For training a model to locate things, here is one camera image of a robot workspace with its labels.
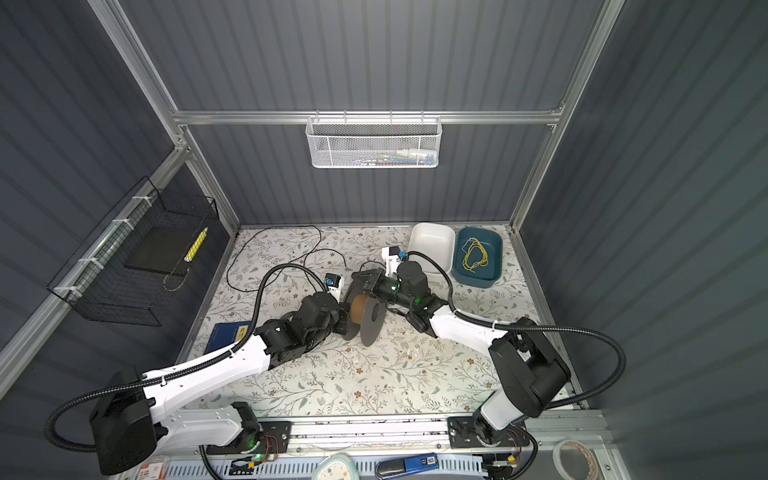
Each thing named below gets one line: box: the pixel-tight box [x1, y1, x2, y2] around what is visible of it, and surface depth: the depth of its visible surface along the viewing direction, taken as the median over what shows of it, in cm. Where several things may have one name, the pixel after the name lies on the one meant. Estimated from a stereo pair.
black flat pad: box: [123, 224, 191, 275], surface depth 77 cm
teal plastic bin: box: [452, 227, 503, 288], surface depth 110 cm
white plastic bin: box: [408, 222, 456, 274], surface depth 117 cm
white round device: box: [312, 453, 360, 480], surface depth 69 cm
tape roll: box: [552, 439, 599, 480], surface depth 71 cm
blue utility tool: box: [376, 453, 439, 480], surface depth 69 cm
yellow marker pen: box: [184, 226, 209, 263], surface depth 79 cm
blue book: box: [204, 321, 253, 355], surface depth 93 cm
